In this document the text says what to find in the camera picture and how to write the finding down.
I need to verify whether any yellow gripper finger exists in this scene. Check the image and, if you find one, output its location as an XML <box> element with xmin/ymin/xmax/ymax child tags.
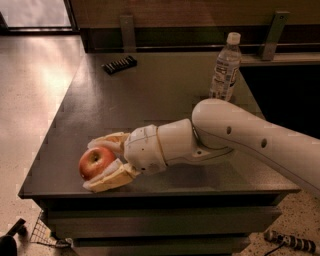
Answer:
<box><xmin>83</xmin><ymin>158</ymin><xmax>140</xmax><ymax>193</ymax></box>
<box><xmin>87</xmin><ymin>132</ymin><xmax>129</xmax><ymax>154</ymax></box>

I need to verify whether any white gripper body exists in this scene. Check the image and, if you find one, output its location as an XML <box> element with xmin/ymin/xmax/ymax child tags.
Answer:
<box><xmin>124</xmin><ymin>125</ymin><xmax>167</xmax><ymax>175</ymax></box>

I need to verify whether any red apple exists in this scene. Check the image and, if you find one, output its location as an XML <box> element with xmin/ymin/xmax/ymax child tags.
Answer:
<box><xmin>78</xmin><ymin>146</ymin><xmax>116</xmax><ymax>181</ymax></box>

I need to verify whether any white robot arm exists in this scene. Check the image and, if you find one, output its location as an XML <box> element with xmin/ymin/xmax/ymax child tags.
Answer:
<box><xmin>79</xmin><ymin>99</ymin><xmax>320</xmax><ymax>195</ymax></box>

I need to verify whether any black rxbar chocolate bar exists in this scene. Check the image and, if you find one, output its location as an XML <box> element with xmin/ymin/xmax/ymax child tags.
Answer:
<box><xmin>101</xmin><ymin>55</ymin><xmax>137</xmax><ymax>75</ymax></box>

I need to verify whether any dark drawer cabinet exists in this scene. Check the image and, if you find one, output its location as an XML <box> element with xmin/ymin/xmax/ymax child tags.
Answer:
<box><xmin>19</xmin><ymin>53</ymin><xmax>296</xmax><ymax>256</ymax></box>

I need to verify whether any clear plastic water bottle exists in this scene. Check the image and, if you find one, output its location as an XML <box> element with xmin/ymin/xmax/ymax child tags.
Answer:
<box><xmin>209</xmin><ymin>32</ymin><xmax>242</xmax><ymax>101</ymax></box>

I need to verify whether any black object on floor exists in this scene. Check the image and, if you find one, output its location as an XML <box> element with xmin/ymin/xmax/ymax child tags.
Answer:
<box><xmin>0</xmin><ymin>218</ymin><xmax>27</xmax><ymax>256</ymax></box>

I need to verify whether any black white power strip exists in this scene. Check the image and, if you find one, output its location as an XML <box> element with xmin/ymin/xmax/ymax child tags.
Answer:
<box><xmin>264</xmin><ymin>230</ymin><xmax>320</xmax><ymax>256</ymax></box>

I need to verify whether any wire mesh basket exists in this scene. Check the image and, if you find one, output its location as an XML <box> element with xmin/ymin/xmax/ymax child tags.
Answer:
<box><xmin>29</xmin><ymin>211</ymin><xmax>72</xmax><ymax>249</ymax></box>

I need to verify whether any left metal bracket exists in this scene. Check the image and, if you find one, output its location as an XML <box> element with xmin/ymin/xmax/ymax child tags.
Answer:
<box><xmin>120</xmin><ymin>15</ymin><xmax>136</xmax><ymax>53</ymax></box>

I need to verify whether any metal bracket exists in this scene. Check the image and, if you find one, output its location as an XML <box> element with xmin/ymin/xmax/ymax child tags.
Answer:
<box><xmin>259</xmin><ymin>11</ymin><xmax>290</xmax><ymax>61</ymax></box>
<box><xmin>120</xmin><ymin>15</ymin><xmax>136</xmax><ymax>53</ymax></box>

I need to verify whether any right metal bracket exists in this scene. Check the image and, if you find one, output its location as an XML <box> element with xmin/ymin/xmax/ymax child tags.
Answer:
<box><xmin>259</xmin><ymin>11</ymin><xmax>290</xmax><ymax>61</ymax></box>

